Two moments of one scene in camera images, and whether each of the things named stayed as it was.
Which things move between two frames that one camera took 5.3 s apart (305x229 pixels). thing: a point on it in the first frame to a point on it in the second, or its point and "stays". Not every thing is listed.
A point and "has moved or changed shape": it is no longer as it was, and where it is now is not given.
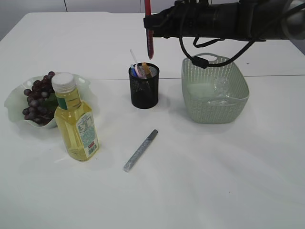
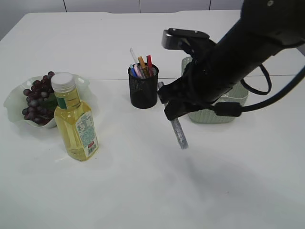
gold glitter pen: (146, 68) has moved or changed shape
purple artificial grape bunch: (41, 100) stays
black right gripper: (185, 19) to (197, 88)
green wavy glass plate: (15, 100) stays
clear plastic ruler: (133, 54) stays
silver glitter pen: (133, 158) to (177, 126)
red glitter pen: (149, 31) to (149, 65)
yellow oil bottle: (75, 119) stays
